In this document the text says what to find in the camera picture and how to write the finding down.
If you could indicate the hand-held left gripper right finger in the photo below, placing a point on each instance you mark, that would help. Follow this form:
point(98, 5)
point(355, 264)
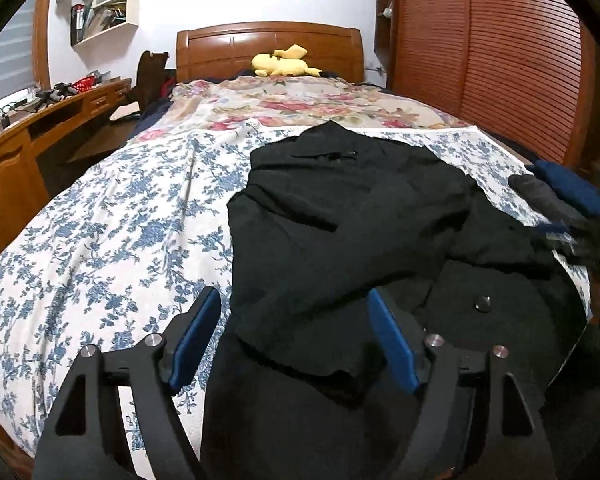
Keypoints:
point(392, 345)

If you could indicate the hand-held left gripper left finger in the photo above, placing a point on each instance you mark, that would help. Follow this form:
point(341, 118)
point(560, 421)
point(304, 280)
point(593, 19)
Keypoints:
point(192, 340)

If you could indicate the black double-breasted coat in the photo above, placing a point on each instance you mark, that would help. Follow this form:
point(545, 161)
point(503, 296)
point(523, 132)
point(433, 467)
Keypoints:
point(330, 220)

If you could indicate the navy folded garment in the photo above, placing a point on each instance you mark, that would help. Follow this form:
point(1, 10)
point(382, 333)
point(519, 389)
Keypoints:
point(570, 185)

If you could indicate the blue floral bedsheet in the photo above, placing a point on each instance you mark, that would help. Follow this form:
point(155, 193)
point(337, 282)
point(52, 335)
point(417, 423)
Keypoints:
point(105, 240)

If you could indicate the wooden louvered wardrobe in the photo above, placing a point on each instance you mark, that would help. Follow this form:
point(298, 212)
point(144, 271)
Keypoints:
point(505, 60)

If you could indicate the wooden desk cabinet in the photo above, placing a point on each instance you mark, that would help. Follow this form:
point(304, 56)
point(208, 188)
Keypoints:
point(5, 170)

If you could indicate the red floral blanket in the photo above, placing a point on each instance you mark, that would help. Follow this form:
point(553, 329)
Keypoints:
point(290, 105)

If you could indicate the dark wooden chair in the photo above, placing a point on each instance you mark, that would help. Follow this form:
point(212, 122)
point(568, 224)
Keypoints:
point(147, 77)

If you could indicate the red basket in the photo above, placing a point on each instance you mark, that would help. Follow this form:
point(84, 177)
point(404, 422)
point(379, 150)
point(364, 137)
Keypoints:
point(85, 84)

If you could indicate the yellow plush toy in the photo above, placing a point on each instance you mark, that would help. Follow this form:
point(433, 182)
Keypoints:
point(280, 64)

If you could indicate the wooden headboard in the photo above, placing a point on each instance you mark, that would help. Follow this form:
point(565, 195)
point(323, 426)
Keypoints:
point(220, 50)

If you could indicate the grey striped window blind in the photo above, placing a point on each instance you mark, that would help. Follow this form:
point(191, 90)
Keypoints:
point(10, 60)

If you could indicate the white wall shelf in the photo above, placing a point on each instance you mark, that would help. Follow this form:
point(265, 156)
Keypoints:
point(110, 20)

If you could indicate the wooden window frame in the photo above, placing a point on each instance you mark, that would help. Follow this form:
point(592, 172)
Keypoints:
point(41, 45)

